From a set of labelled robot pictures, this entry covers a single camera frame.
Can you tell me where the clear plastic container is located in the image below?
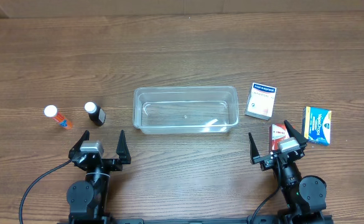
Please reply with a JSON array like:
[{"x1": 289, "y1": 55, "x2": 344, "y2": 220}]
[{"x1": 133, "y1": 86, "x2": 239, "y2": 134}]

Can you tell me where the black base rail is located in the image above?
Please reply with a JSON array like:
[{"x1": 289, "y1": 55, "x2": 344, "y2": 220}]
[{"x1": 57, "y1": 214, "x2": 335, "y2": 224}]

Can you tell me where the dark bottle white cap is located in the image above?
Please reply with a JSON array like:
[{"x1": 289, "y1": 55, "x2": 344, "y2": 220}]
[{"x1": 84, "y1": 101, "x2": 106, "y2": 126}]

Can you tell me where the white Hansaplast plaster box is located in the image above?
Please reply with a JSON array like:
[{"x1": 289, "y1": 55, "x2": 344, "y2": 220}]
[{"x1": 245, "y1": 82, "x2": 277, "y2": 120}]

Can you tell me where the blue VapoDrops lozenge box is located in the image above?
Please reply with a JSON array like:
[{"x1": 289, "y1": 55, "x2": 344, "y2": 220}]
[{"x1": 302, "y1": 106, "x2": 332, "y2": 146}]

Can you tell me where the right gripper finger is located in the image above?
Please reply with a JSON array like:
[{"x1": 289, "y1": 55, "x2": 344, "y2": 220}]
[
  {"x1": 284, "y1": 120, "x2": 308, "y2": 149},
  {"x1": 248, "y1": 133, "x2": 260, "y2": 164}
]

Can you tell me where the red medicine box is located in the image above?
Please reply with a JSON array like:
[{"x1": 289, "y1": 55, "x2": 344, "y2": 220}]
[{"x1": 269, "y1": 123, "x2": 290, "y2": 152}]

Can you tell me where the orange tube white cap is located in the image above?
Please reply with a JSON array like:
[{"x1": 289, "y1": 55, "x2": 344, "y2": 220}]
[{"x1": 44, "y1": 105, "x2": 73, "y2": 129}]

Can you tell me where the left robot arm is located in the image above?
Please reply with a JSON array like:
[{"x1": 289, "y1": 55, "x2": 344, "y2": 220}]
[{"x1": 67, "y1": 131, "x2": 131, "y2": 223}]

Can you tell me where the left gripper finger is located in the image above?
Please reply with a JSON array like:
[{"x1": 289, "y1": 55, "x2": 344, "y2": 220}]
[
  {"x1": 69, "y1": 130, "x2": 90, "y2": 154},
  {"x1": 116, "y1": 130, "x2": 131, "y2": 164}
]

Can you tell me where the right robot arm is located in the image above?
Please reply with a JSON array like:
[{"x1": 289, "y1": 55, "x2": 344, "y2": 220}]
[{"x1": 247, "y1": 121, "x2": 334, "y2": 224}]

